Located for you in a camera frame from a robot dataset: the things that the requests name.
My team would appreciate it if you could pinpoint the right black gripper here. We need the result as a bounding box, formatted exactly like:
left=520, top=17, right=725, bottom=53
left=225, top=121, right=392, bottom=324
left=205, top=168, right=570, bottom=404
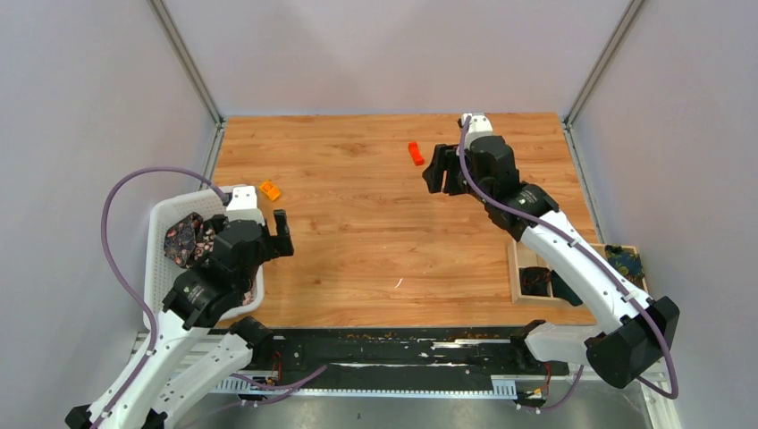
left=423, top=144, right=492, bottom=206

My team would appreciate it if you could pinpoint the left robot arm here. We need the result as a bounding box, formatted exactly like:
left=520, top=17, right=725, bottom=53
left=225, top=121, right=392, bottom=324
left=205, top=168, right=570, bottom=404
left=64, top=209, right=294, bottom=428

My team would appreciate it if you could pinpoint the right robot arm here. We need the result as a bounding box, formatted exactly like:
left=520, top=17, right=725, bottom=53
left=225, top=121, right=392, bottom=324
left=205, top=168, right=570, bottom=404
left=422, top=136, right=680, bottom=398

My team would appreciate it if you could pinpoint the red plastic block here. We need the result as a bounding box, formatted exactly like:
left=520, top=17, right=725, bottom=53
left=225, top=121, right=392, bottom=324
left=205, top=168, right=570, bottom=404
left=408, top=141, right=425, bottom=166

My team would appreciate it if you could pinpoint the orange plastic block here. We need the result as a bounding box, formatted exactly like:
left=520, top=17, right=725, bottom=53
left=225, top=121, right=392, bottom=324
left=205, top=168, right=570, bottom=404
left=258, top=181, right=282, bottom=202

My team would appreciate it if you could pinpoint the dark floral tie in basket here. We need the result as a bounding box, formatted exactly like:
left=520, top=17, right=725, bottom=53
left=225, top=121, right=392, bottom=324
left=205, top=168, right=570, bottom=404
left=164, top=212, right=216, bottom=269

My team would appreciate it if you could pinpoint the white perforated plastic basket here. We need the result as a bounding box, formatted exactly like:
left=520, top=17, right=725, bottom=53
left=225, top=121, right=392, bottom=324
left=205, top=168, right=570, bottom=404
left=144, top=184, right=265, bottom=321

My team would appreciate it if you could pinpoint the dark teal tie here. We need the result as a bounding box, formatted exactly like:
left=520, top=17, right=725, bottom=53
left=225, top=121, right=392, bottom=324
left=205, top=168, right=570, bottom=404
left=551, top=270, right=584, bottom=307

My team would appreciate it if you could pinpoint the blue gold patterned tie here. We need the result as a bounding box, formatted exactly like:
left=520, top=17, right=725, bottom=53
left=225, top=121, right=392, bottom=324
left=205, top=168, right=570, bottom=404
left=603, top=244, right=645, bottom=289

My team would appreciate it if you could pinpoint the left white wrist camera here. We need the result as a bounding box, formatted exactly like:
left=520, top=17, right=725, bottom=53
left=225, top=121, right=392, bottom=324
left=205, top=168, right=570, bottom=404
left=225, top=186, right=266, bottom=225

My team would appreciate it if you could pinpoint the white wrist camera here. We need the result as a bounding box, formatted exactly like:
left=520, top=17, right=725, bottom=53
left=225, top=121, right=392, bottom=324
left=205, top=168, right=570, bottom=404
left=225, top=186, right=266, bottom=225
left=459, top=113, right=493, bottom=149

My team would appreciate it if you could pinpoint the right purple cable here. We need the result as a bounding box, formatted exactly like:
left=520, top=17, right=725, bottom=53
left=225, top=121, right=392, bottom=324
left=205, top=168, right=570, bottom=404
left=458, top=114, right=680, bottom=401

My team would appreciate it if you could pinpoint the purple cable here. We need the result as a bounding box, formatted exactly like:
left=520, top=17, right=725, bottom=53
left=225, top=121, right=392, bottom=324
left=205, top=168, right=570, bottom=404
left=88, top=166, right=232, bottom=429
left=458, top=114, right=680, bottom=401

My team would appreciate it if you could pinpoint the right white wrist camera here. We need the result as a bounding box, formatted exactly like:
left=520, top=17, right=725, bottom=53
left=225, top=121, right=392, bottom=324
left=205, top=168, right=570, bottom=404
left=459, top=113, right=493, bottom=149

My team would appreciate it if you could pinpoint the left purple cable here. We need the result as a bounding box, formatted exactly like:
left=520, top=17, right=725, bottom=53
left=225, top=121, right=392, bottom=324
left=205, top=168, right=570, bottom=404
left=88, top=166, right=232, bottom=429

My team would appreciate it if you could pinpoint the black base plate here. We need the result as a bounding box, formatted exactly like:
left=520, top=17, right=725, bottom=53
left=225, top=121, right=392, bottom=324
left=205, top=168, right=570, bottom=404
left=241, top=326, right=569, bottom=392

